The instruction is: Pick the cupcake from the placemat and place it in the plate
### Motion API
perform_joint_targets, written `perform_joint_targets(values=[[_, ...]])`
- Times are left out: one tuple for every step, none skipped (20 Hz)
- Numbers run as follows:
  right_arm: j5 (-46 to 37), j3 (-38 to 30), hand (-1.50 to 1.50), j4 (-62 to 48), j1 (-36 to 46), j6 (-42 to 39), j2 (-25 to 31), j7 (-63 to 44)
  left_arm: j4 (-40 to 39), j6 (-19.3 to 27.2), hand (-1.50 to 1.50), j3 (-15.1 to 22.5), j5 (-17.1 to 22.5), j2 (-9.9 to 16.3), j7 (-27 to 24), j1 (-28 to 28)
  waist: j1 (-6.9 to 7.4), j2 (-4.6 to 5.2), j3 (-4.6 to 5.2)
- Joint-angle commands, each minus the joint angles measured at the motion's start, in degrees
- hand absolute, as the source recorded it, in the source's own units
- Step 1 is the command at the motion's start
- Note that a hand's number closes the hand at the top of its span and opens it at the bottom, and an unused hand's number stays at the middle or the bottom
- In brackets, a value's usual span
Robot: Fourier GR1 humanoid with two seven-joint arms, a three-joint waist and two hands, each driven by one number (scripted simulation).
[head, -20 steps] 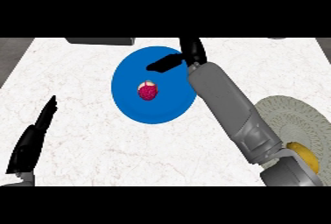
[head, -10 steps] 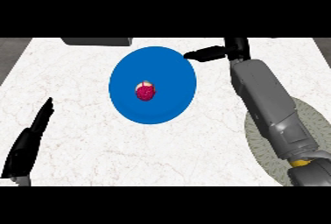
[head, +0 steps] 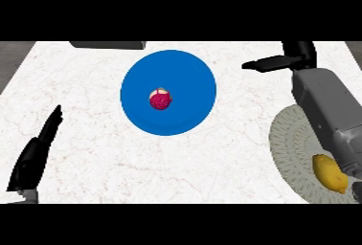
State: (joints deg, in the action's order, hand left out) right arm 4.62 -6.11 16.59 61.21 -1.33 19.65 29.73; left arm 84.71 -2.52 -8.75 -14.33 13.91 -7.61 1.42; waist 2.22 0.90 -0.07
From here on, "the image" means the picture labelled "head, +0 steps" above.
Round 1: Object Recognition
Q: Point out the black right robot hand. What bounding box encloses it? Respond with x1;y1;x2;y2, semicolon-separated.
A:
241;40;318;74

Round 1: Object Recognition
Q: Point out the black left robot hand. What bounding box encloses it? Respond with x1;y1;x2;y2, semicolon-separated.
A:
6;104;65;192

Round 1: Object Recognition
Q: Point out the blue oval placemat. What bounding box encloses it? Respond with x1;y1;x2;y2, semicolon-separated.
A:
118;49;217;137

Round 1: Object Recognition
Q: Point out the grey patterned plate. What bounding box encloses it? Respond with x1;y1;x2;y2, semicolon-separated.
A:
267;103;361;205

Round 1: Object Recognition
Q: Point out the pink frosted cupcake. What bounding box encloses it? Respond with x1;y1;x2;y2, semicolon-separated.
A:
148;87;174;111

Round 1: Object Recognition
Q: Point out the yellow lemon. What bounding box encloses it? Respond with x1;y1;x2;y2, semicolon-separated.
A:
312;153;350;195

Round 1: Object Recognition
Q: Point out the dark grey appliance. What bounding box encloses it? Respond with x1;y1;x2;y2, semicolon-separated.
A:
68;40;148;51

